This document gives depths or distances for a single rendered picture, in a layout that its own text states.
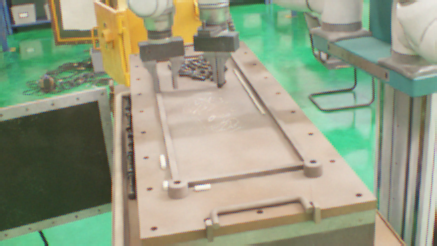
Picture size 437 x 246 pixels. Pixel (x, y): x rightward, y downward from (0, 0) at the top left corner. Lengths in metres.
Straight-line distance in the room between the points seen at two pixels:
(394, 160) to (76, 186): 1.32
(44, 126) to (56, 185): 0.27
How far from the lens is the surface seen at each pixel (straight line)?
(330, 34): 2.10
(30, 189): 2.41
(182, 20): 3.99
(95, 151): 2.38
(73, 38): 5.56
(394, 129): 2.27
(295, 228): 1.08
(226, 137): 1.38
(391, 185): 2.39
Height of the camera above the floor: 1.93
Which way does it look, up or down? 23 degrees down
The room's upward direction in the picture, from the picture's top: 5 degrees counter-clockwise
